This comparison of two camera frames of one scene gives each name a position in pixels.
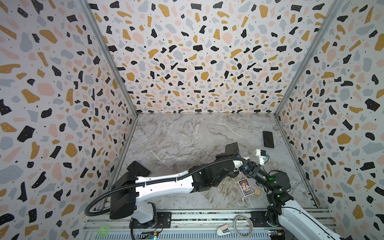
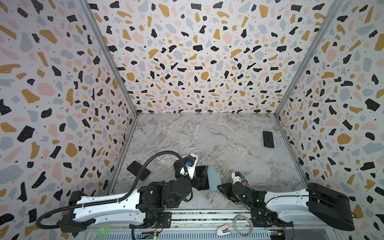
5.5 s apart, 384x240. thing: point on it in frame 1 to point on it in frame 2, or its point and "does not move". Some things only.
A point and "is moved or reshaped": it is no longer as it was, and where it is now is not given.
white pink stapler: [223, 230] does not move
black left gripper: [218, 156] to [197, 181]
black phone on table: [139, 169] does not move
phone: [232, 149] is moved or reshaped
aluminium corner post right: [314, 43] does not move
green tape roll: [104, 231] does not move
